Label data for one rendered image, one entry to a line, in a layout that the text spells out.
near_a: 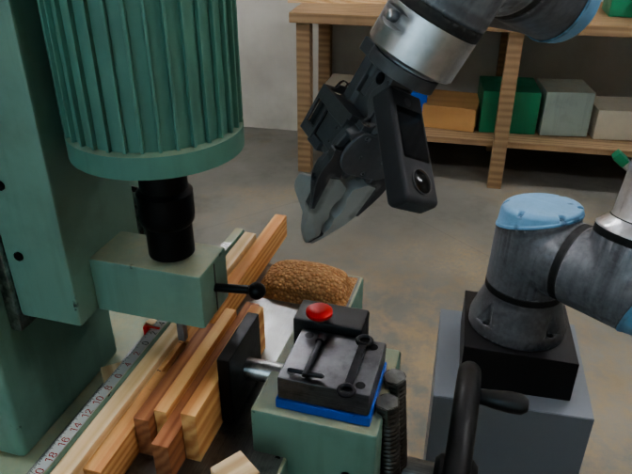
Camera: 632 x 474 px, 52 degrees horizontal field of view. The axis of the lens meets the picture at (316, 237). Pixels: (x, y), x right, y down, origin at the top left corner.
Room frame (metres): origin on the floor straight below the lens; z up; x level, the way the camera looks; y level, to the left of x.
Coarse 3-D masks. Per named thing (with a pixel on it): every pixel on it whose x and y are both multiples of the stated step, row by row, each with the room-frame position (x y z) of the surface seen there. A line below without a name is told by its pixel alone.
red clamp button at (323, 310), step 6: (312, 306) 0.59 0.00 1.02; (318, 306) 0.59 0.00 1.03; (324, 306) 0.59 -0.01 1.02; (306, 312) 0.58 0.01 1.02; (312, 312) 0.58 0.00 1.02; (318, 312) 0.57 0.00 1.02; (324, 312) 0.58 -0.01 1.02; (330, 312) 0.58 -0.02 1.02; (312, 318) 0.57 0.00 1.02; (318, 318) 0.57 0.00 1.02; (324, 318) 0.57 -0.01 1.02
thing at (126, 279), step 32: (96, 256) 0.62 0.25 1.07; (128, 256) 0.62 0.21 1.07; (192, 256) 0.62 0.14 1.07; (224, 256) 0.64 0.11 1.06; (96, 288) 0.61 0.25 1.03; (128, 288) 0.60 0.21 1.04; (160, 288) 0.59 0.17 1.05; (192, 288) 0.58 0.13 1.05; (160, 320) 0.59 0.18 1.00; (192, 320) 0.58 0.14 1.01
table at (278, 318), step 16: (272, 304) 0.77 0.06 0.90; (288, 304) 0.77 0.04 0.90; (352, 304) 0.77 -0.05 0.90; (272, 320) 0.73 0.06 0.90; (288, 320) 0.73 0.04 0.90; (272, 336) 0.69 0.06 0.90; (288, 336) 0.69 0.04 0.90; (272, 352) 0.66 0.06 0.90; (256, 384) 0.60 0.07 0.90; (240, 416) 0.54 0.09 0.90; (224, 432) 0.52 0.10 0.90; (240, 432) 0.52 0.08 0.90; (224, 448) 0.50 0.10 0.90; (240, 448) 0.50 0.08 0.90; (144, 464) 0.48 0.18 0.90; (192, 464) 0.48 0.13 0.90; (208, 464) 0.48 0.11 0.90; (256, 464) 0.48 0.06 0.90; (272, 464) 0.48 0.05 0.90
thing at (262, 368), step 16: (256, 320) 0.60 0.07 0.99; (240, 336) 0.57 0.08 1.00; (256, 336) 0.60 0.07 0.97; (224, 352) 0.54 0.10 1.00; (240, 352) 0.56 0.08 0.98; (256, 352) 0.60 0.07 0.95; (224, 368) 0.53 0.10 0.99; (240, 368) 0.55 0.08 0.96; (256, 368) 0.56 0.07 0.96; (272, 368) 0.56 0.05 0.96; (224, 384) 0.53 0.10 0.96; (240, 384) 0.55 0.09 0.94; (224, 400) 0.53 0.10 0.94; (240, 400) 0.55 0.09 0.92; (224, 416) 0.53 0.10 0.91
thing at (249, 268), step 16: (272, 224) 0.94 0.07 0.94; (256, 240) 0.88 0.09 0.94; (272, 240) 0.90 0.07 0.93; (256, 256) 0.83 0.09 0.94; (272, 256) 0.90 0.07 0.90; (240, 272) 0.79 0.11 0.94; (256, 272) 0.83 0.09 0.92; (224, 304) 0.72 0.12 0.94; (240, 304) 0.76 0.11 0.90; (160, 368) 0.58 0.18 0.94; (144, 400) 0.53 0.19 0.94; (128, 416) 0.50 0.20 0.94; (112, 432) 0.48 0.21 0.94; (128, 432) 0.48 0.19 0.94; (112, 448) 0.46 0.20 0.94; (128, 448) 0.48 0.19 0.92; (96, 464) 0.44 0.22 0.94; (112, 464) 0.45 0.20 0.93; (128, 464) 0.47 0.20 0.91
